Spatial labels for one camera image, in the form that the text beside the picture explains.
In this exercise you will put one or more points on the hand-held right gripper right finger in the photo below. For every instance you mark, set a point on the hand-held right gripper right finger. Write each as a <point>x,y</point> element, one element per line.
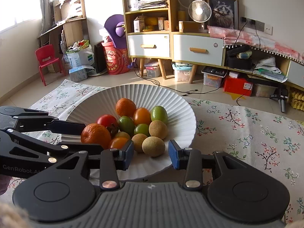
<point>173,155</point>

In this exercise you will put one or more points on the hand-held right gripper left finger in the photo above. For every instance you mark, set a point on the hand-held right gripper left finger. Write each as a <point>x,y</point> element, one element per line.
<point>129,155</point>

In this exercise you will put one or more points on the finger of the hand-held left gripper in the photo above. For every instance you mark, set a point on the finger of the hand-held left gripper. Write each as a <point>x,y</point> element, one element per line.
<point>35,144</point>
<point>68,127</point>

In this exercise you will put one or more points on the small orange cherry tomato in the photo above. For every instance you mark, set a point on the small orange cherry tomato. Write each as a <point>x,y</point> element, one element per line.
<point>118,143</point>

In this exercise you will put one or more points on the large orange mandarin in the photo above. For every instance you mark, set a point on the large orange mandarin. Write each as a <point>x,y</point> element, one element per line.
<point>95,135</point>

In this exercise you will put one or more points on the green cherry tomato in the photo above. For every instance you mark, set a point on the green cherry tomato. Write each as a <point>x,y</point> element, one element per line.
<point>141,130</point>
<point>126,124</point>

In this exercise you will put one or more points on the red tomato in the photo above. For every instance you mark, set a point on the red tomato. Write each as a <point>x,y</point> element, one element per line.
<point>106,120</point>

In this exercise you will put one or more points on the large orange cherry tomato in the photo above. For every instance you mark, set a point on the large orange cherry tomato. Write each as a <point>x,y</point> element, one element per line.
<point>142,116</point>

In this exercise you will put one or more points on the green jujube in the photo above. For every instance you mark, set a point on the green jujube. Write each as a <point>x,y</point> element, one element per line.
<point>159,114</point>

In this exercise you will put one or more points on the white ribbed plate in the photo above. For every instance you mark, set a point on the white ribbed plate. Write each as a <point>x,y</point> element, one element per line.
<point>152,95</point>

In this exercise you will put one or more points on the beige fuzzy cloth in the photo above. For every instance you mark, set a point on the beige fuzzy cloth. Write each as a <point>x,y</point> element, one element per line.
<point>9,218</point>

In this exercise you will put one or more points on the blue and white carton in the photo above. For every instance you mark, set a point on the blue and white carton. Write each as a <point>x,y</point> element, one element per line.
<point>77,73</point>

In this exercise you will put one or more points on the white carton with toys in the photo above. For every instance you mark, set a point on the white carton with toys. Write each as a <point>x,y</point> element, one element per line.
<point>79,58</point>

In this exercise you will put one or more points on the black panel heater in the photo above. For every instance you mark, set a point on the black panel heater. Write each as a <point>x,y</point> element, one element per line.
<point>98,57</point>

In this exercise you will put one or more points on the red plastic chair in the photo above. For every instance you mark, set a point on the red plastic chair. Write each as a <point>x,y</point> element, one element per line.
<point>44,53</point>

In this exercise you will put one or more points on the floral tablecloth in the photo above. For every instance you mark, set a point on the floral tablecloth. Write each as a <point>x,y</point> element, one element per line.
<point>249,135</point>

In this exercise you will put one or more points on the red printed bucket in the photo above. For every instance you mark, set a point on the red printed bucket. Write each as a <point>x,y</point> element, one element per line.
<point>115,61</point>

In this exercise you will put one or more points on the clear bin with blue lid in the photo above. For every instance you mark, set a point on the clear bin with blue lid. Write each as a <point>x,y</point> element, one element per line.
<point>181,72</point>

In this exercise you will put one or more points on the clear storage bin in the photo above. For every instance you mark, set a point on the clear storage bin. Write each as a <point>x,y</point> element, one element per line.
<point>263,90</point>
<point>153,70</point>

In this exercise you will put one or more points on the clear bin with black lid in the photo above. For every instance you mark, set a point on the clear bin with black lid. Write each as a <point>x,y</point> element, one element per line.
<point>213,77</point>

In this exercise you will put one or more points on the red box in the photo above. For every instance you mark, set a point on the red box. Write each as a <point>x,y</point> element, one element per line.
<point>237,85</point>

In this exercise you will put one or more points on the wooden desk with shelves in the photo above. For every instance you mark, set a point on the wooden desk with shelves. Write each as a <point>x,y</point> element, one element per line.
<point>76,32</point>

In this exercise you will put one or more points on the tall wooden shelf cabinet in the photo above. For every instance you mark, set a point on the tall wooden shelf cabinet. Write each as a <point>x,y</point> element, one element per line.
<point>148,45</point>

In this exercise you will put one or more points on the purple plush toy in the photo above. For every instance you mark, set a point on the purple plush toy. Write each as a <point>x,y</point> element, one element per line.
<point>114,22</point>

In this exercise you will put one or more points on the low wooden drawer cabinet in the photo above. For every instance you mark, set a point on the low wooden drawer cabinet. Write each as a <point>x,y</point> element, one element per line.
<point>197,44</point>

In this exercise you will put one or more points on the black case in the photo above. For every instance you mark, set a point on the black case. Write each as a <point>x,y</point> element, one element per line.
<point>238,60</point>

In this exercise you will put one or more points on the grey curtain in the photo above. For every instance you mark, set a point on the grey curtain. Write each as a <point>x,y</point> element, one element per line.
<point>44,7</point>

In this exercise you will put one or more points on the black device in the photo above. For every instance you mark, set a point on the black device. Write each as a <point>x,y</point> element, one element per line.
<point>282,99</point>

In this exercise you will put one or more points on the white carton box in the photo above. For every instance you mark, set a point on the white carton box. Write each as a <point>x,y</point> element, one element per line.
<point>139,25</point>

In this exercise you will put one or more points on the pile of papers and bags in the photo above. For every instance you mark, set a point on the pile of papers and bags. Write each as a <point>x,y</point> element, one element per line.
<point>270,70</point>

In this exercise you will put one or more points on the yellow packet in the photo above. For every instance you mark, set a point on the yellow packet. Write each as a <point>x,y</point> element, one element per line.
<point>150,23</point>

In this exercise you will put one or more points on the small orange and white boxes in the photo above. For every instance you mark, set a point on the small orange and white boxes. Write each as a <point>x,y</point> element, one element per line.
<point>163,23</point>

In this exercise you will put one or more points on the window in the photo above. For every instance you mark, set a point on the window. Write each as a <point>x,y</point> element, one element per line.
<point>21,2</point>

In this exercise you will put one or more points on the yellow egg cartons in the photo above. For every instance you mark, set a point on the yellow egg cartons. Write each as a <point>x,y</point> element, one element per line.
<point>296,98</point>

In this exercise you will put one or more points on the small white desk fan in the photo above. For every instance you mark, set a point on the small white desk fan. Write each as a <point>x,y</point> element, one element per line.
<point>199,10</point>

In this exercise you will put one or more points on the pink patterned cloth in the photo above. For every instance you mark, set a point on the pink patterned cloth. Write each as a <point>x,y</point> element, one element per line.
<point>273,46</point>

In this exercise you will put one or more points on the long wooden media stand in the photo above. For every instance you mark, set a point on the long wooden media stand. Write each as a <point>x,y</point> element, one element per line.
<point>296,72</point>

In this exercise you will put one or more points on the stack of papers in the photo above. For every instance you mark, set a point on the stack of papers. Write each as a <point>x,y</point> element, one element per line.
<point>152,2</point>

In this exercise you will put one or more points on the framed cat picture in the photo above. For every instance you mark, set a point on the framed cat picture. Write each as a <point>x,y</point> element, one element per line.
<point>223,10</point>

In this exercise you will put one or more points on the wall socket with black plug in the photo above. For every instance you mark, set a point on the wall socket with black plug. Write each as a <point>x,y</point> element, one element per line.
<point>252,21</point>
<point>244,19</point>

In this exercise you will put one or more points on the grey wall socket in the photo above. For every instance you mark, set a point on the grey wall socket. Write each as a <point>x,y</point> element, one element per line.
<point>260,25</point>

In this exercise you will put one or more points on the white wall socket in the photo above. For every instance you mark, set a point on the white wall socket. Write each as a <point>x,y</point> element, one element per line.
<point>268,29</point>

